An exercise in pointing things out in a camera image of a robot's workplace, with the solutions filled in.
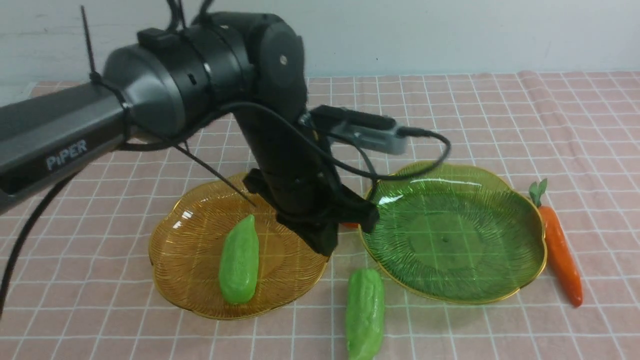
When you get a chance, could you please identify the black camera cable left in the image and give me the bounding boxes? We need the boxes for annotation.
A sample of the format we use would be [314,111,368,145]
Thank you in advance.
[220,102,452,182]

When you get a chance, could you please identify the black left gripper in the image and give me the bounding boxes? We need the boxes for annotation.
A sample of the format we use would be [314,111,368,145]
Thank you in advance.
[243,107,380,257]

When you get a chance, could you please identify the green toy gourd front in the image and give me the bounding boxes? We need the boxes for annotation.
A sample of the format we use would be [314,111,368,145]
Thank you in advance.
[345,268,386,360]

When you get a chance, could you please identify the green ribbed glass plate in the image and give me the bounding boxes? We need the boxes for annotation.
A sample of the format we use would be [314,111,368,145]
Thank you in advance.
[358,163,547,305]

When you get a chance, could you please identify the green toy gourd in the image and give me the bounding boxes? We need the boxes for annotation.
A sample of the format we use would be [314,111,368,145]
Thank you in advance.
[218,214,260,305]
[345,268,386,360]

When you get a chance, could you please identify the orange toy carrot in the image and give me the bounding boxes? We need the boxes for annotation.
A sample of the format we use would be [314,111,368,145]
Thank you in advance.
[342,222,359,229]
[528,178,584,308]

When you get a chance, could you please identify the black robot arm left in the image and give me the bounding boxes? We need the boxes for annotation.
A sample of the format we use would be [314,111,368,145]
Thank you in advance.
[0,12,380,256]

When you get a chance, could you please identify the pink checkered tablecloth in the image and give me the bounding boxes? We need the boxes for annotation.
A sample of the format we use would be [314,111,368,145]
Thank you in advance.
[1,71,640,360]

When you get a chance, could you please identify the amber ribbed glass plate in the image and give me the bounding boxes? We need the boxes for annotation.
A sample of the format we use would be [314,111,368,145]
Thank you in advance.
[148,180,330,321]

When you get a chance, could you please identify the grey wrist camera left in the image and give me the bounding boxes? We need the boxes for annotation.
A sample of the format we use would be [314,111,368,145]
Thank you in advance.
[299,105,408,156]

